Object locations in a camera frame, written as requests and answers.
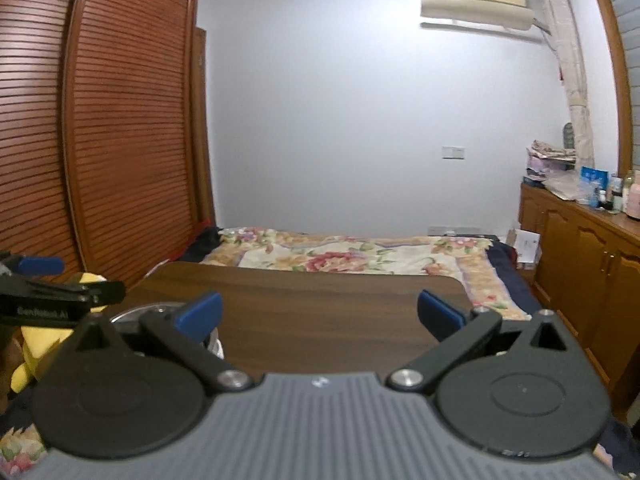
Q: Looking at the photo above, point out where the large steel bowl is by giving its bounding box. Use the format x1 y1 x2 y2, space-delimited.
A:
108 301 227 361

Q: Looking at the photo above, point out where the floral bed quilt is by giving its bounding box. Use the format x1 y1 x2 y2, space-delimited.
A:
203 226 539 321

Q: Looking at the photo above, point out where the black clothing pile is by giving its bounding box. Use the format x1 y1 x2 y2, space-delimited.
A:
177 226 221 263

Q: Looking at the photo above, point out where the white paper bag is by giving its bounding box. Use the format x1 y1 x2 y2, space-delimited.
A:
506 229 541 270

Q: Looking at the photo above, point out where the wooden sideboard cabinet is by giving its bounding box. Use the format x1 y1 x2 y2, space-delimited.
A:
518 183 640 414

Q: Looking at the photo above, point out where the brown louvered wardrobe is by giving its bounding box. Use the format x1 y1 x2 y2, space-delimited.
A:
1 0 213 285

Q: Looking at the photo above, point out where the folded clothes stack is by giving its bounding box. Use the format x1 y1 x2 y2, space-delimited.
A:
525 140 576 184

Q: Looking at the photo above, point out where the blue picture box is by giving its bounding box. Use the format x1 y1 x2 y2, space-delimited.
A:
578 166 608 208

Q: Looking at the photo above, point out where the pink kettle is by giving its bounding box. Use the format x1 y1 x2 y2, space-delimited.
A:
624 170 640 221

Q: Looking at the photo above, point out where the white air conditioner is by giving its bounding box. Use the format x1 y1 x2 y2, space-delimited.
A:
421 0 551 35

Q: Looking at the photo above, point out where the cream patterned curtain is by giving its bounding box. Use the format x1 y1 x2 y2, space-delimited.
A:
540 0 594 167

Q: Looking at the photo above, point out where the grey window blind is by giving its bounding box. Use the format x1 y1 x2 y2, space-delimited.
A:
611 0 640 169

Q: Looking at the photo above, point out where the white wall switch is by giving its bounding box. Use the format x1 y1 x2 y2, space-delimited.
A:
442 146 465 160

